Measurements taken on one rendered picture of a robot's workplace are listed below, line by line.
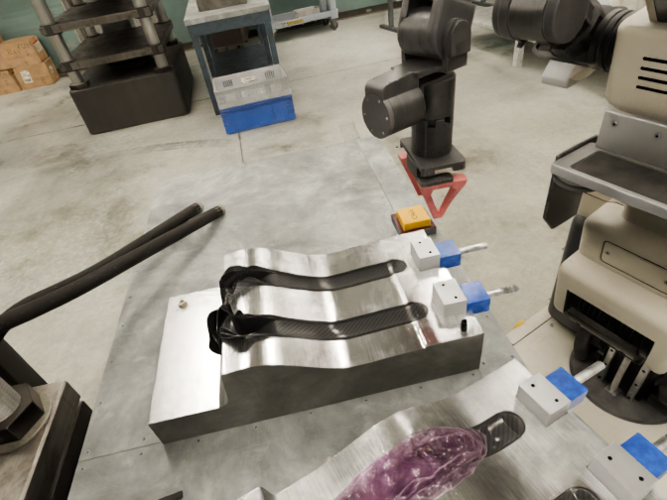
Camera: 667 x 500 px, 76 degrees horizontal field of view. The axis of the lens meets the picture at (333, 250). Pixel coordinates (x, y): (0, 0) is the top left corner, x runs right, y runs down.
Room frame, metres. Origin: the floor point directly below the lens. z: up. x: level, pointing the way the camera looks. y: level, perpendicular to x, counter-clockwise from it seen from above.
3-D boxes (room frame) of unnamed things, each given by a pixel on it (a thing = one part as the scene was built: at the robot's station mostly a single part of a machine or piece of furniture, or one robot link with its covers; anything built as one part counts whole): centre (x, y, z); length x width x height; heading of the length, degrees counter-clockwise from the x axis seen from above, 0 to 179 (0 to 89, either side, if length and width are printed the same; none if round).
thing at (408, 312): (0.48, 0.05, 0.92); 0.35 x 0.16 x 0.09; 94
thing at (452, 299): (0.45, -0.21, 0.89); 0.13 x 0.05 x 0.05; 93
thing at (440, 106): (0.55, -0.16, 1.18); 0.07 x 0.06 x 0.07; 118
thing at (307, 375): (0.49, 0.06, 0.87); 0.50 x 0.26 x 0.14; 94
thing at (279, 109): (3.67, 0.44, 0.11); 0.61 x 0.41 x 0.22; 97
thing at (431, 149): (0.55, -0.16, 1.12); 0.10 x 0.07 x 0.07; 4
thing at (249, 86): (3.67, 0.44, 0.28); 0.61 x 0.41 x 0.15; 97
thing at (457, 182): (0.53, -0.17, 1.05); 0.07 x 0.07 x 0.09; 4
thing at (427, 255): (0.56, -0.20, 0.89); 0.13 x 0.05 x 0.05; 94
